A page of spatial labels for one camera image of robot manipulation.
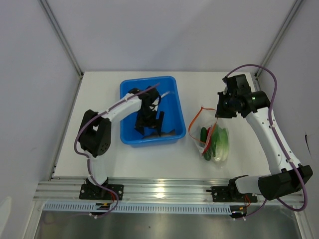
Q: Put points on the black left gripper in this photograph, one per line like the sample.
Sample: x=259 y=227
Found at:
x=140 y=124

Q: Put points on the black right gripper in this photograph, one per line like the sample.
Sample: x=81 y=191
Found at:
x=220 y=113

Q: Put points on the grey toy fish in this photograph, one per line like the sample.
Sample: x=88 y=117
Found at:
x=172 y=134

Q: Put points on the toy napa cabbage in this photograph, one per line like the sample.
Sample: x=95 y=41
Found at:
x=219 y=144

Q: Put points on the red toy chili pepper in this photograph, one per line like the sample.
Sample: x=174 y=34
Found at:
x=210 y=133

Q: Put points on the clear zip bag orange zipper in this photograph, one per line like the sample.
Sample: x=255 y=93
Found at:
x=204 y=118

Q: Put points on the dark green toy cucumber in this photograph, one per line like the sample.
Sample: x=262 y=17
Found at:
x=203 y=135

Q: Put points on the small green toy pepper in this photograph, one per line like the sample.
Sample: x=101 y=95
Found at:
x=207 y=156

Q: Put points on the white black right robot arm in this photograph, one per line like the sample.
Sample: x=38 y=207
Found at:
x=287 y=174

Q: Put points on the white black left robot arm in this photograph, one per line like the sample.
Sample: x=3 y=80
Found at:
x=94 y=136

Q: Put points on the blue plastic bin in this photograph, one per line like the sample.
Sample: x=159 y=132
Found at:
x=170 y=105

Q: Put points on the aluminium frame rail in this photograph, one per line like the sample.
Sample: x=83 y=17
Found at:
x=135 y=190

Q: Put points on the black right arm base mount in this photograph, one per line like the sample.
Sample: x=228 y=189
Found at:
x=230 y=194

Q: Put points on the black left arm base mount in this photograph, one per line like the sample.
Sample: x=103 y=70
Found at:
x=90 y=191

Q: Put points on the slotted grey cable duct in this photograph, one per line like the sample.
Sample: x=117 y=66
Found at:
x=138 y=208

